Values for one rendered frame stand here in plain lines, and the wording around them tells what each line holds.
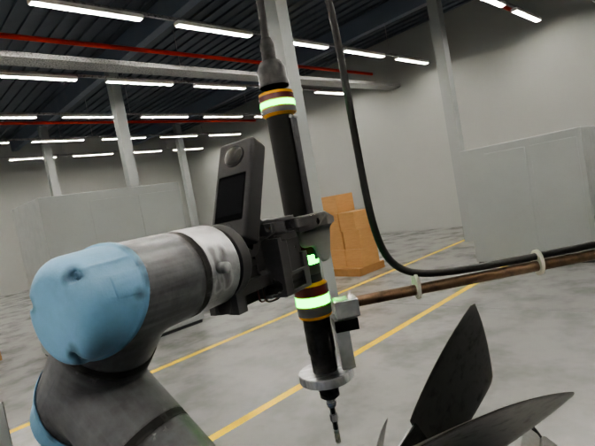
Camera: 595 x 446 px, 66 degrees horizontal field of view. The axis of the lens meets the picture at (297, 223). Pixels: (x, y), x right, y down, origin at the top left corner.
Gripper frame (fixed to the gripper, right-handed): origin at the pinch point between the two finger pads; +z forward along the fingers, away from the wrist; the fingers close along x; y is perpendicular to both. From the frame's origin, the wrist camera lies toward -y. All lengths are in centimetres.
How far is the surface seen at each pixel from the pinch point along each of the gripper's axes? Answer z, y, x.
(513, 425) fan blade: -0.2, 26.1, 20.7
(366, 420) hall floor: 234, 162, -115
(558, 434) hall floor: 242, 162, 6
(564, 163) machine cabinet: 714, 12, 29
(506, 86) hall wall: 1270, -198, -75
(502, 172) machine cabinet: 737, 10, -56
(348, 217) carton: 743, 46, -335
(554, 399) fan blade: -0.2, 22.8, 25.1
